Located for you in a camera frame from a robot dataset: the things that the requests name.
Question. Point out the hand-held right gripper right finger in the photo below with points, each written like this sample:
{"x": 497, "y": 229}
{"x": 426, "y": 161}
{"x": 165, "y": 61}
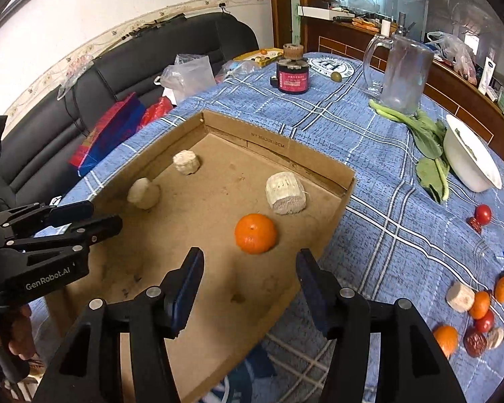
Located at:
{"x": 313, "y": 296}

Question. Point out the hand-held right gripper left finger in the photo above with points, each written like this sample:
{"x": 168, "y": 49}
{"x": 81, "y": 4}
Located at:
{"x": 188, "y": 291}

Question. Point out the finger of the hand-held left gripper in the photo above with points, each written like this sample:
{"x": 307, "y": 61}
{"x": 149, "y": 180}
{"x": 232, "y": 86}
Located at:
{"x": 101, "y": 225}
{"x": 71, "y": 212}

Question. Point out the brown cardboard box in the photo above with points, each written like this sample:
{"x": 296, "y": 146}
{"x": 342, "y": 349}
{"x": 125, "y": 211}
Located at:
{"x": 185, "y": 218}

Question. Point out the person's left hand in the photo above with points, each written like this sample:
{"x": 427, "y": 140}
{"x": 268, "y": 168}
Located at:
{"x": 21, "y": 331}

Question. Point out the red and blue gift box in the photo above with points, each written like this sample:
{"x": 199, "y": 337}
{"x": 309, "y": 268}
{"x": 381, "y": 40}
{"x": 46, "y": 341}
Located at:
{"x": 109, "y": 130}

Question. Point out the blue plaid tablecloth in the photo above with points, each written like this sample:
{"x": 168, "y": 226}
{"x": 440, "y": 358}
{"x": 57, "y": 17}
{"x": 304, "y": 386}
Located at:
{"x": 382, "y": 218}

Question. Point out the large white corn cob piece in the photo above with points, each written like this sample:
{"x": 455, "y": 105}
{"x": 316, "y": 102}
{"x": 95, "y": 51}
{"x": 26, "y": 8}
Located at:
{"x": 284, "y": 194}

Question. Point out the red plastic bag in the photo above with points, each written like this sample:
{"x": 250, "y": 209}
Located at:
{"x": 157, "y": 113}

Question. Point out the clear plastic wrapper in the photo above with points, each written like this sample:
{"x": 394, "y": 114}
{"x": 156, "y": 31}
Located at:
{"x": 73, "y": 73}

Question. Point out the black leather sofa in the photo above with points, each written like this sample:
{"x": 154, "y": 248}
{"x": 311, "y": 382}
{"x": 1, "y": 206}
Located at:
{"x": 109, "y": 71}

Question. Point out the red cherry tomato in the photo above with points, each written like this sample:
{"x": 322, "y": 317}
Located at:
{"x": 483, "y": 214}
{"x": 485, "y": 322}

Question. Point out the green leafy vegetable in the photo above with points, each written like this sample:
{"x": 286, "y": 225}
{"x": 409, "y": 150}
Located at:
{"x": 428, "y": 138}

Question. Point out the crumpled clear plastic bag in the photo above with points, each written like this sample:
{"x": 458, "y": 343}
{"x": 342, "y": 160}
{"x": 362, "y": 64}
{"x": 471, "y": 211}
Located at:
{"x": 239, "y": 70}

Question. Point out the white bowl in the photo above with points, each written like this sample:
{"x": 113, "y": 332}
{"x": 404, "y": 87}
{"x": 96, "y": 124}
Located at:
{"x": 470, "y": 159}

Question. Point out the black jar with red label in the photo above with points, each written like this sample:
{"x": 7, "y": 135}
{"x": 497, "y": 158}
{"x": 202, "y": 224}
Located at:
{"x": 293, "y": 77}

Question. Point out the green olive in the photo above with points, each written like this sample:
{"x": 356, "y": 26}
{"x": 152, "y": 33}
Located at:
{"x": 336, "y": 76}

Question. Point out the yellow tray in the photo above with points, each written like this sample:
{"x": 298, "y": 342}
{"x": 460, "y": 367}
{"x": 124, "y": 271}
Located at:
{"x": 258, "y": 56}

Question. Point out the clear glass mug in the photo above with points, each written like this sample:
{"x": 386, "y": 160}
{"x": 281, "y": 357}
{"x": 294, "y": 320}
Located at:
{"x": 403, "y": 75}

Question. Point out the white cup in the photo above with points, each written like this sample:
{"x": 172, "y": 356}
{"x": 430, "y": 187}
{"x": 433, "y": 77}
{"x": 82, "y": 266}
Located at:
{"x": 386, "y": 28}

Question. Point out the plastic bag with food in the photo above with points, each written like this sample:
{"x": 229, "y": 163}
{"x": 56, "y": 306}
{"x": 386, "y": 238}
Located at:
{"x": 451, "y": 52}

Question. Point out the white tube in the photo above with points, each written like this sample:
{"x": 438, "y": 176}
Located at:
{"x": 487, "y": 75}

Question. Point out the white shelf board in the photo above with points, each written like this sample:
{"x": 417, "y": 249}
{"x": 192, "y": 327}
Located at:
{"x": 319, "y": 11}

